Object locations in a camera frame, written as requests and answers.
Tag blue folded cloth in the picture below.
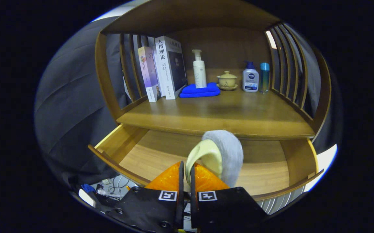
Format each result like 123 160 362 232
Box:
179 82 221 98

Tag wooden countertop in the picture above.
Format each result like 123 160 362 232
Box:
116 86 316 140

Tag yellow lidded teacup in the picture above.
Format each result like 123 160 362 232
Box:
216 71 239 91

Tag grey brush with green handle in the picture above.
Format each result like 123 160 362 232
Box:
185 130 244 188

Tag wooden cabinet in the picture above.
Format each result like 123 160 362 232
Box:
88 0 333 198

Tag white ribbed panel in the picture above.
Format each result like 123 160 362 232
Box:
257 186 307 216

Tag thick white black book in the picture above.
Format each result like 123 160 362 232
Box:
155 36 188 100

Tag teal bottle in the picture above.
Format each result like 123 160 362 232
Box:
260 62 270 94

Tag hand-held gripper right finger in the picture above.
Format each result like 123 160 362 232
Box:
190 163 268 233

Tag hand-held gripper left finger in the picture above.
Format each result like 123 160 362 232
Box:
106 161 185 233

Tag floor cables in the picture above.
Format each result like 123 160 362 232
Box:
95 175 132 199

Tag wooden drawer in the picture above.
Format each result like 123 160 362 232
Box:
88 124 324 202

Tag white blue pump bottle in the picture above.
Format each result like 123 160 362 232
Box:
242 61 259 93

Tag black backdrop cloth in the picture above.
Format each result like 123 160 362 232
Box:
35 16 339 191

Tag purple white book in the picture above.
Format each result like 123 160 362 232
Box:
137 46 162 103

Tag thin white book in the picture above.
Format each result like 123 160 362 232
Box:
147 37 165 97

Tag tall white pump bottle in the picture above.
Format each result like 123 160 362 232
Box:
192 49 207 89

